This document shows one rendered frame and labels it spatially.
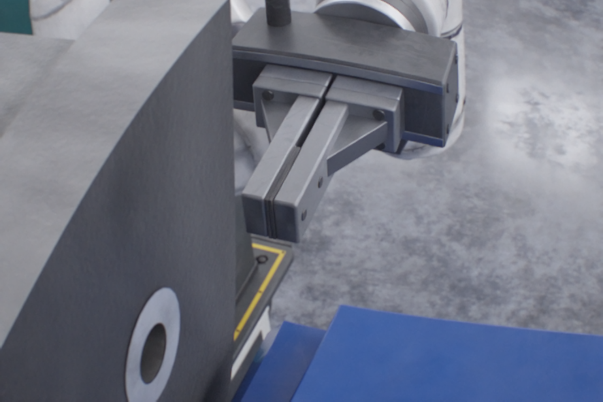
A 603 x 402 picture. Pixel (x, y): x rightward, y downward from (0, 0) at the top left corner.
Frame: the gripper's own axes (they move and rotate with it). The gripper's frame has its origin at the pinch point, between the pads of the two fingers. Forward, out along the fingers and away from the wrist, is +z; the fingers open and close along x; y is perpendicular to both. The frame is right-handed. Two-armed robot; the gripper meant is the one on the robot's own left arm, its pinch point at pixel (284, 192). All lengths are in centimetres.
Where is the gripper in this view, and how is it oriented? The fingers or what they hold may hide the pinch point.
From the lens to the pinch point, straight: 50.5
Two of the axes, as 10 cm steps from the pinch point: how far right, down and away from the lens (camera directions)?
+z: -3.4, 6.4, -6.9
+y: -0.6, -7.5, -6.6
